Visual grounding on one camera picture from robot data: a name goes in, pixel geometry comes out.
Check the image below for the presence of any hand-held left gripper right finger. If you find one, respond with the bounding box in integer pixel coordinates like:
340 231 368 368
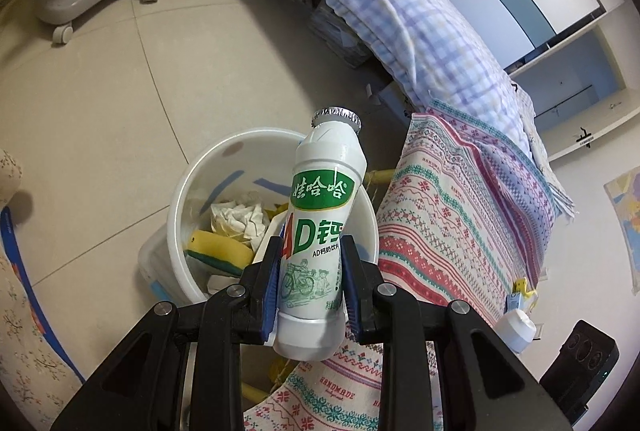
340 235 576 431

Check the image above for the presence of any white wall plug device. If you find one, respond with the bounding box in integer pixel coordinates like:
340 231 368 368
495 278 540 353

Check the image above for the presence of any translucent white dotted bin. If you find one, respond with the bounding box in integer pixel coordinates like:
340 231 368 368
137 126 381 307

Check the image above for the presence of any wall map poster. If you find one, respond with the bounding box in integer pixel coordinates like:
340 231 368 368
604 163 640 297

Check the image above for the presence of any white door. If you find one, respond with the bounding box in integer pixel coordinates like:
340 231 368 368
512 18 640 162

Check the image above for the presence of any white paper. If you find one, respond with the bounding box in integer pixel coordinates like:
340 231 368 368
210 196 268 249

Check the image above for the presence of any white green drink bottle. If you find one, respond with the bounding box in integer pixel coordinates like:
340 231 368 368
272 107 368 360

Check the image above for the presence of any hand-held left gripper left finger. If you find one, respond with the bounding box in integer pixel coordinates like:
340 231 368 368
50 235 283 431

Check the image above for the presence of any yellow green sponge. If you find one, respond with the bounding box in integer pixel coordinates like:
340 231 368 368
184 231 256 274

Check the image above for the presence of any purple checked quilt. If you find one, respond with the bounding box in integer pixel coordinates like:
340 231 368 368
235 0 531 152

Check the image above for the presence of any patterned woven tablecloth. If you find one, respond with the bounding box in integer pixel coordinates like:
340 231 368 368
240 98 576 431

